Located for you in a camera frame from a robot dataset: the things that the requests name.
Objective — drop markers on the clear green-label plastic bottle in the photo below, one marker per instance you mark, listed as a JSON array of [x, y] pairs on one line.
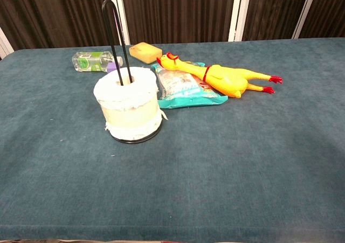
[[89, 61]]

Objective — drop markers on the yellow rectangular sponge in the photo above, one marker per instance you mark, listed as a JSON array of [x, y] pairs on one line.
[[145, 52]]

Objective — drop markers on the small purple cube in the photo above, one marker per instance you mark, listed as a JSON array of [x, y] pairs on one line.
[[110, 66]]

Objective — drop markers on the white toilet paper roll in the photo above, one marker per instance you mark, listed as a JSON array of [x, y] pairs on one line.
[[129, 111]]

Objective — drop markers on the dark brown pleated partition panel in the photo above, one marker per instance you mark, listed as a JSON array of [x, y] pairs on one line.
[[272, 11], [178, 11], [328, 11], [54, 11]]

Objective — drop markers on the teal snack packet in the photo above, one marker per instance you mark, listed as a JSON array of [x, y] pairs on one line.
[[183, 92]]

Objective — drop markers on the yellow rubber chicken toy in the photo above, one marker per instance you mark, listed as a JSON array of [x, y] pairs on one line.
[[226, 80]]

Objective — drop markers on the white partition frame post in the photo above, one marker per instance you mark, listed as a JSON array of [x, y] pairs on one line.
[[306, 11], [5, 45], [121, 14], [238, 11]]

